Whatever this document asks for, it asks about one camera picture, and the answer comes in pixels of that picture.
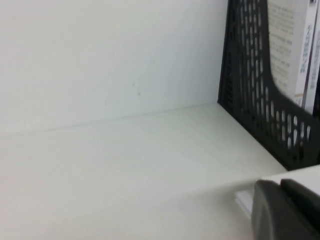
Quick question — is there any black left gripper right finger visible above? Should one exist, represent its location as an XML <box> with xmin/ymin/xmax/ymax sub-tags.
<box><xmin>279</xmin><ymin>177</ymin><xmax>320</xmax><ymax>224</ymax></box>

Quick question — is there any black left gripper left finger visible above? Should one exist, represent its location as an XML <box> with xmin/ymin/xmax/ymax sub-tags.
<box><xmin>250</xmin><ymin>178</ymin><xmax>320</xmax><ymax>240</ymax></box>

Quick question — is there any black plastic book stand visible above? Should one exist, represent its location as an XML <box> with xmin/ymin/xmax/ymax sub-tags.
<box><xmin>216</xmin><ymin>0</ymin><xmax>320</xmax><ymax>172</ymax></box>

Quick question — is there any white spine book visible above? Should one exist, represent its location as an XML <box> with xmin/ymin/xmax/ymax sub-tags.
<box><xmin>266</xmin><ymin>0</ymin><xmax>316</xmax><ymax>113</ymax></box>

